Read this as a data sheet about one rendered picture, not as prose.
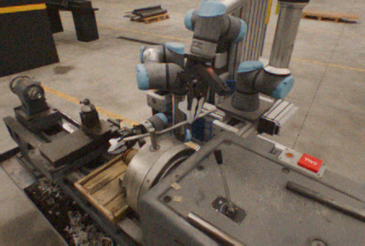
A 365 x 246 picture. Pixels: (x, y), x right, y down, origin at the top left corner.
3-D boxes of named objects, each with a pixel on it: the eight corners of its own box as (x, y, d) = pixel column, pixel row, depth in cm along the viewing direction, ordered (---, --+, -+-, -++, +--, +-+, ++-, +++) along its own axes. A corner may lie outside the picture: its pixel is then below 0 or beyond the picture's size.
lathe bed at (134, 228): (210, 230, 122) (213, 205, 113) (163, 290, 100) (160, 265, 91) (55, 120, 208) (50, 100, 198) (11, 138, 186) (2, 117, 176)
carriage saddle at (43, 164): (127, 139, 155) (126, 131, 152) (53, 183, 124) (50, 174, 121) (98, 122, 171) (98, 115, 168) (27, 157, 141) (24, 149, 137)
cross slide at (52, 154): (124, 130, 152) (123, 125, 150) (54, 169, 124) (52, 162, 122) (107, 120, 161) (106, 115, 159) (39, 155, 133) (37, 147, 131)
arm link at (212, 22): (234, 6, 71) (215, -3, 65) (224, 45, 74) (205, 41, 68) (213, 4, 76) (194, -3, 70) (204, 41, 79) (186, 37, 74)
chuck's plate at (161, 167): (201, 184, 113) (199, 132, 95) (151, 239, 95) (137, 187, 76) (195, 181, 115) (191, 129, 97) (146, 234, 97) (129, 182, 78)
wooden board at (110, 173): (171, 176, 128) (171, 170, 126) (113, 225, 104) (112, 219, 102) (133, 151, 144) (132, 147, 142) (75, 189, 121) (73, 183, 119)
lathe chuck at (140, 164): (195, 181, 115) (191, 129, 97) (145, 234, 97) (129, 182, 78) (180, 171, 120) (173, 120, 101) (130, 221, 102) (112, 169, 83)
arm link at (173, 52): (186, 68, 150) (186, 46, 143) (164, 68, 149) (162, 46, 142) (184, 61, 160) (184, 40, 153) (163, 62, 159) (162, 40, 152)
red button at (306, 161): (321, 164, 80) (323, 160, 79) (316, 175, 77) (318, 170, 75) (302, 157, 84) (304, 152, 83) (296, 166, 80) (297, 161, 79)
